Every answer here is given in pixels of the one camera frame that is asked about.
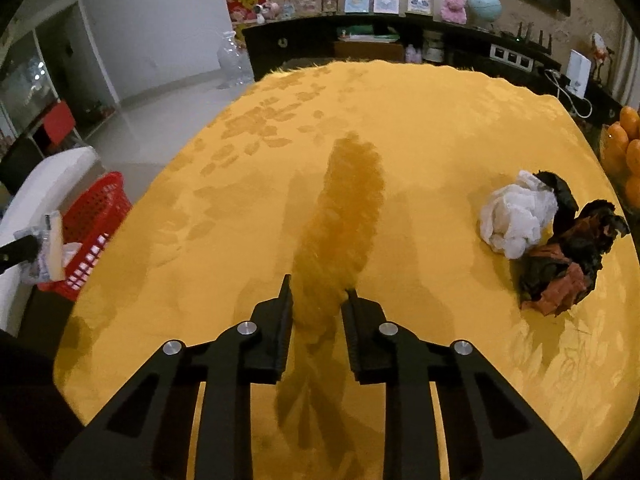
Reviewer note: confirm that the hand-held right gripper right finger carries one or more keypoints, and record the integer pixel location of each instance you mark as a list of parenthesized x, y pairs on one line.
[(350, 340)]

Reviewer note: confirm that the white crumpled tissue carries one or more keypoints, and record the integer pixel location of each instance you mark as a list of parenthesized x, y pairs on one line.
[(520, 220)]

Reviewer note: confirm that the glass dome ornament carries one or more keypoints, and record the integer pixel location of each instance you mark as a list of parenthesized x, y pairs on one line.
[(308, 4)]

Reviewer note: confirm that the dark side table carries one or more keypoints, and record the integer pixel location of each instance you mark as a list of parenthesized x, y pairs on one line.
[(35, 360)]

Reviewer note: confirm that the white upright device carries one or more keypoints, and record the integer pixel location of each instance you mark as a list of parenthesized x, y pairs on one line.
[(578, 74)]

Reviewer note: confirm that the white photo frame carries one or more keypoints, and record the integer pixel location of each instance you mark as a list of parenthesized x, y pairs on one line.
[(419, 5)]

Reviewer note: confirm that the red floral wall poster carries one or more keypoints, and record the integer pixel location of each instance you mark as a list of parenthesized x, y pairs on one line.
[(245, 0)]

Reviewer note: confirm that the pile of oranges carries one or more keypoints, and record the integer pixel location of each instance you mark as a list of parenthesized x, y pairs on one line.
[(627, 145)]

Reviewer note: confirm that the red stool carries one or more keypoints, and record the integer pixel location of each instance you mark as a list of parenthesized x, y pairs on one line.
[(59, 122)]

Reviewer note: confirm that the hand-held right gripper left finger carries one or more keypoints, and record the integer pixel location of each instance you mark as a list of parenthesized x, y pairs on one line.
[(285, 345)]

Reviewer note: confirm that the small white camera toy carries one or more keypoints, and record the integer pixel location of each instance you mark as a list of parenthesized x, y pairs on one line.
[(258, 12)]

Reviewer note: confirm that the red plastic basket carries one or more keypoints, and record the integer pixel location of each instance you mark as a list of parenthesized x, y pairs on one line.
[(100, 210)]

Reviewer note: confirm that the wooden drawer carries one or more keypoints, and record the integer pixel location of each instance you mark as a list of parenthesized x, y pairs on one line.
[(367, 51)]

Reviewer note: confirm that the pink photo frame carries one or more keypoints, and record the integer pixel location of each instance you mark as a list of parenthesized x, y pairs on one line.
[(386, 4)]

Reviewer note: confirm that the clear plastic packet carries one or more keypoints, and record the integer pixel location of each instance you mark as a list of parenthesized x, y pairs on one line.
[(52, 250)]

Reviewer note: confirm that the white sofa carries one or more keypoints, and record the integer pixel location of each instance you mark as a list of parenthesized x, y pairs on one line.
[(50, 170)]

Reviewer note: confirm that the black television cabinet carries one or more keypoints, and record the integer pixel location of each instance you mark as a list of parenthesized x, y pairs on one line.
[(280, 55)]

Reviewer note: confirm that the yellow tablecloth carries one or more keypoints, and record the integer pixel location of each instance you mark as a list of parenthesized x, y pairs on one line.
[(250, 185)]

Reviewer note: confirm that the black router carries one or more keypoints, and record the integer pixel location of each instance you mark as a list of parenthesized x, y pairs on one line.
[(530, 42)]

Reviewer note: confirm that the pink plush toy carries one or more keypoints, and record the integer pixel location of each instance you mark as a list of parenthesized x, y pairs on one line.
[(454, 4)]

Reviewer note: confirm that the clear large water bottle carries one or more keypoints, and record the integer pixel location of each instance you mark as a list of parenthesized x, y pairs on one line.
[(235, 62)]

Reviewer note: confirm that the brown crumpled bag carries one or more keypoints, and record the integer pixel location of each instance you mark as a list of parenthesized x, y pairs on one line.
[(555, 290)]

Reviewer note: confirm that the pale blue globe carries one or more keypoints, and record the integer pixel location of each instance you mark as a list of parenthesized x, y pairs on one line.
[(484, 5)]

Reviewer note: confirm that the green books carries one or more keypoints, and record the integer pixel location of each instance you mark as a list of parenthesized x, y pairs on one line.
[(370, 36)]

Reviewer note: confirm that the small brown photo frame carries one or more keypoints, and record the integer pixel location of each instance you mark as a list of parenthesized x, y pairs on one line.
[(329, 3)]

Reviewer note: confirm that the white power strip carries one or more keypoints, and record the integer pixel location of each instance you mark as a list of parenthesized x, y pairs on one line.
[(511, 57)]

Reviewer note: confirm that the red white figurine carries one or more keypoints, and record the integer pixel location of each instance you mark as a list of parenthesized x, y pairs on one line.
[(600, 55)]

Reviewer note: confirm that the beige curtain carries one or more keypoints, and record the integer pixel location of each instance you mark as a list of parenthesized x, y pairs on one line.
[(627, 60)]

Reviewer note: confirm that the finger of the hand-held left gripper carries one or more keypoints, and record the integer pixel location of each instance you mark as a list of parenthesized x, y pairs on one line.
[(17, 252)]

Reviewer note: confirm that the blue photo frame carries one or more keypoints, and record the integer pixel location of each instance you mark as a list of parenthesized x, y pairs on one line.
[(357, 3)]

